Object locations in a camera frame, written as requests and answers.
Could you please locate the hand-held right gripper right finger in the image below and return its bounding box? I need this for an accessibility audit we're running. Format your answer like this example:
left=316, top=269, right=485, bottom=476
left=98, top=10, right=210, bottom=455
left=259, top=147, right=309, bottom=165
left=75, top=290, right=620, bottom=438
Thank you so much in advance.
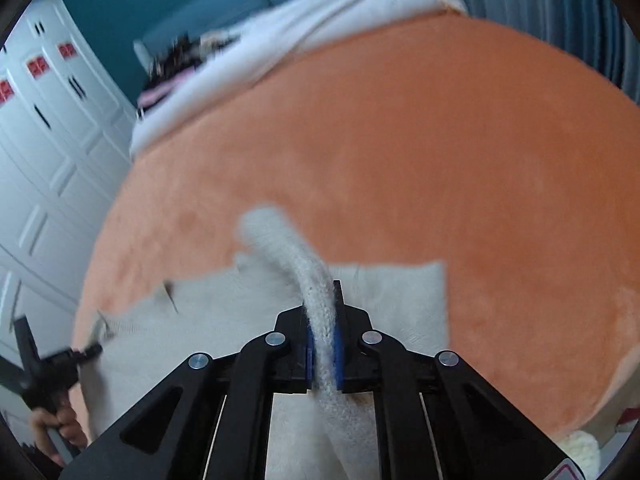
left=333, top=280, right=587, bottom=480

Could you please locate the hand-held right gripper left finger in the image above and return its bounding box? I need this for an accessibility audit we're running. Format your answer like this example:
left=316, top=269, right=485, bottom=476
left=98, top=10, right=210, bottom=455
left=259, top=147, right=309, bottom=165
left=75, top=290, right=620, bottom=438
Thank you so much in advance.
left=65, top=304, right=316, bottom=480

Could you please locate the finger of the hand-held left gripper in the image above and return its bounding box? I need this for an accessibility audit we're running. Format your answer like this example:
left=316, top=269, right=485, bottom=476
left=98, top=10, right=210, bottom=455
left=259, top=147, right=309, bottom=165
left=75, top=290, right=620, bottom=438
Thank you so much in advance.
left=72, top=342, right=104, bottom=362

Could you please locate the cream knitted garment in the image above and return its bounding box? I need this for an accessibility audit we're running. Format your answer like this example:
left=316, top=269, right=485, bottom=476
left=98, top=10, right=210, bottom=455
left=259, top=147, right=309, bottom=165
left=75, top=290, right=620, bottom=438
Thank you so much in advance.
left=79, top=204, right=449, bottom=480

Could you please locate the pile of dark clothes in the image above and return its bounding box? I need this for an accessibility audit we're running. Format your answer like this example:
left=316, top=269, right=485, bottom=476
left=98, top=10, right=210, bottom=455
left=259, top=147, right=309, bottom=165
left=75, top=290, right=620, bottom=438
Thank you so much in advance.
left=136, top=30, right=243, bottom=113

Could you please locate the person's left hand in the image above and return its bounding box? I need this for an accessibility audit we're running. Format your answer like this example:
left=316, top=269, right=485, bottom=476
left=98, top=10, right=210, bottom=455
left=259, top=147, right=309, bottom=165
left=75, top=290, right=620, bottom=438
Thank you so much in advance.
left=31, top=404, right=91, bottom=467

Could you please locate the white wardrobe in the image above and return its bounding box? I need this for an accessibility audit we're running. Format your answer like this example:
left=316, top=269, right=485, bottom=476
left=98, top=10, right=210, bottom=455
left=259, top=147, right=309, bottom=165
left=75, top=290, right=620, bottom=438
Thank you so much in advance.
left=0, top=0, right=140, bottom=443

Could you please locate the orange plush blanket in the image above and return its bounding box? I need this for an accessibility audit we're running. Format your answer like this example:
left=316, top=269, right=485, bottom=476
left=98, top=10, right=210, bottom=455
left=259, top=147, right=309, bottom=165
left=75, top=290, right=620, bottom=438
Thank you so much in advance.
left=72, top=10, right=640, bottom=443

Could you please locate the white fluffy cloth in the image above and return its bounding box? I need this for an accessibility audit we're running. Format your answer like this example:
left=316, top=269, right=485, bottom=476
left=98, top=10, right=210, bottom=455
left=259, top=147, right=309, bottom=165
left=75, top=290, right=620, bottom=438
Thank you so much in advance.
left=556, top=430, right=602, bottom=480

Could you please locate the white bed sheet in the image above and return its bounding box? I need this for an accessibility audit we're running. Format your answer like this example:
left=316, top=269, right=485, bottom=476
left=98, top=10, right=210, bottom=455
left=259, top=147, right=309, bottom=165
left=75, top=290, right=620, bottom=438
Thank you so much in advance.
left=129, top=0, right=470, bottom=160

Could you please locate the blue-grey curtain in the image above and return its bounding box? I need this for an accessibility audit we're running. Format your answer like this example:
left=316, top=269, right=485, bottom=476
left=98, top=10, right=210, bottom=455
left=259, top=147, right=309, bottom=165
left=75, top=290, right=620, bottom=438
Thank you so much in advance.
left=430, top=0, right=640, bottom=108

